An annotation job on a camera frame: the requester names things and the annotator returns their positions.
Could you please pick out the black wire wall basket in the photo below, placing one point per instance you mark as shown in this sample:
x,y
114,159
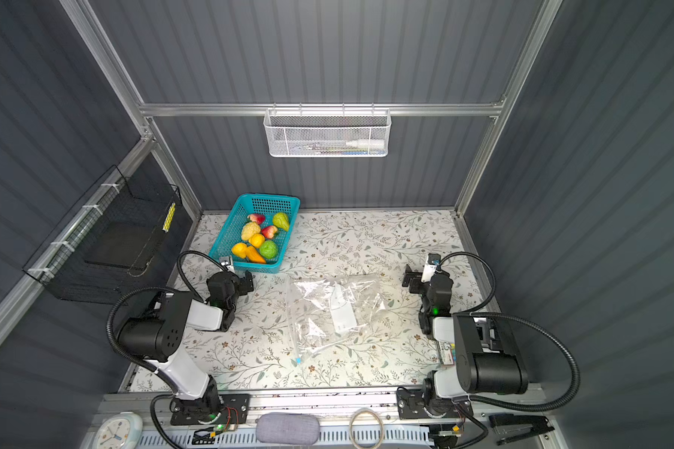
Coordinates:
x,y
116,244

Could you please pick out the white tube in basket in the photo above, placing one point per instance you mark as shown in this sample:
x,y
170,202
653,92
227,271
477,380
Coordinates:
x,y
367,145

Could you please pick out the clear zip top bag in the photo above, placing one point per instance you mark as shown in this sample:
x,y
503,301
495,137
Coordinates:
x,y
325,312

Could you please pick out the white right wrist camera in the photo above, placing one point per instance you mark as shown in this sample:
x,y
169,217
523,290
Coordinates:
x,y
431,265

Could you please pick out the black stapler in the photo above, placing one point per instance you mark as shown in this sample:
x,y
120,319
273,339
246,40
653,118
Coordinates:
x,y
511,428

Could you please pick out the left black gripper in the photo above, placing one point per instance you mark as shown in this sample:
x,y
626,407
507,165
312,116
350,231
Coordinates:
x,y
242,282

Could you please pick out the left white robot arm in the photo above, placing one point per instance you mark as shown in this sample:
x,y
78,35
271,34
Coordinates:
x,y
153,340

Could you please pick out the green toy pear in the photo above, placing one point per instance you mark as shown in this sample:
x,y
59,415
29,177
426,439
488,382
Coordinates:
x,y
281,221

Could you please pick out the teal plastic basket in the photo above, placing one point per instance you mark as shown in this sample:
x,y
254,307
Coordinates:
x,y
230,234

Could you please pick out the white wire wall basket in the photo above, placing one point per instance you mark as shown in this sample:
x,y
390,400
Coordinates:
x,y
324,136

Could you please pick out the yellow marker in basket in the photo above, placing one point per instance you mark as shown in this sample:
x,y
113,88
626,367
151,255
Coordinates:
x,y
169,217

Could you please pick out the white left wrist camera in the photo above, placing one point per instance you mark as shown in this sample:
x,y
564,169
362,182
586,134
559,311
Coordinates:
x,y
227,263

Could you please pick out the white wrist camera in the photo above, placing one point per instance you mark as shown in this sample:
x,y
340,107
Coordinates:
x,y
431,265
227,263

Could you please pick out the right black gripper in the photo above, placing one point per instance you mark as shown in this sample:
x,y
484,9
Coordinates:
x,y
417,279

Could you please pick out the green toy lime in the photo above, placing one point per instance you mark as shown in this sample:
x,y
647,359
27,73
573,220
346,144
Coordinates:
x,y
269,250

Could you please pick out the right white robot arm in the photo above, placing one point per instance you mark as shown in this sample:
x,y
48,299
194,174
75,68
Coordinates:
x,y
487,364

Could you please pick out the grey fabric pouch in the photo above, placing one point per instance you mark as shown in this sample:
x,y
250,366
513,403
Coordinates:
x,y
288,429

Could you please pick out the yellow toy pepper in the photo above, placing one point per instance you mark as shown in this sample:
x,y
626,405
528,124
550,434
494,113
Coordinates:
x,y
239,250

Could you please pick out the white analog clock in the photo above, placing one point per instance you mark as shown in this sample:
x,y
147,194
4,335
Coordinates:
x,y
122,431

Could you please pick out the coloured marker pack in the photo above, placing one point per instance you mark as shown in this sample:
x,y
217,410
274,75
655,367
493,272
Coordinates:
x,y
446,353

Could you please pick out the yellow toy lemon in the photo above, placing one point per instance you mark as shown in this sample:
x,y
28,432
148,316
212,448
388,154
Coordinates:
x,y
257,240

